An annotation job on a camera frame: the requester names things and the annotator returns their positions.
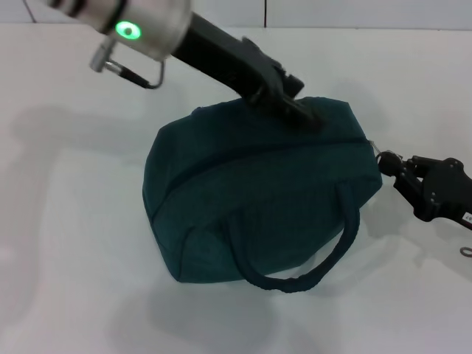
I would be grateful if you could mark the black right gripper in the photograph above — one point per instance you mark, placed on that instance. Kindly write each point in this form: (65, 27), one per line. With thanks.
(442, 191)

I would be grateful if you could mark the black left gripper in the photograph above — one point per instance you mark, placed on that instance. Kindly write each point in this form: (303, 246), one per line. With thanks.
(228, 66)

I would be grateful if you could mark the dark blue insulated bag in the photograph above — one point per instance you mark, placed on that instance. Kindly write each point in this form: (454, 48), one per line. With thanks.
(258, 203)

